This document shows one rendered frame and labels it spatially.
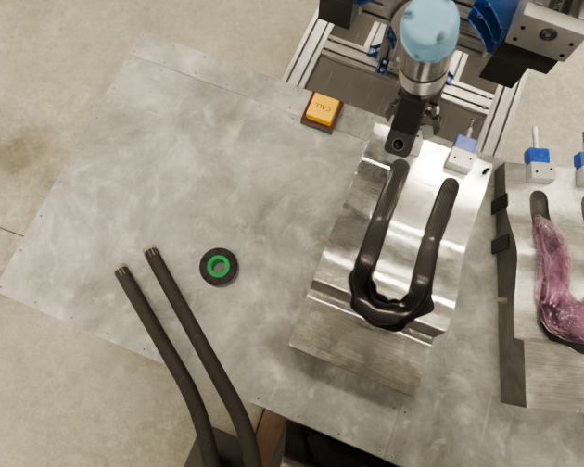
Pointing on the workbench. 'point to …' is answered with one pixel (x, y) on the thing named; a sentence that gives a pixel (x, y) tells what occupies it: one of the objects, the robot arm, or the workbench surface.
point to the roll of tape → (215, 264)
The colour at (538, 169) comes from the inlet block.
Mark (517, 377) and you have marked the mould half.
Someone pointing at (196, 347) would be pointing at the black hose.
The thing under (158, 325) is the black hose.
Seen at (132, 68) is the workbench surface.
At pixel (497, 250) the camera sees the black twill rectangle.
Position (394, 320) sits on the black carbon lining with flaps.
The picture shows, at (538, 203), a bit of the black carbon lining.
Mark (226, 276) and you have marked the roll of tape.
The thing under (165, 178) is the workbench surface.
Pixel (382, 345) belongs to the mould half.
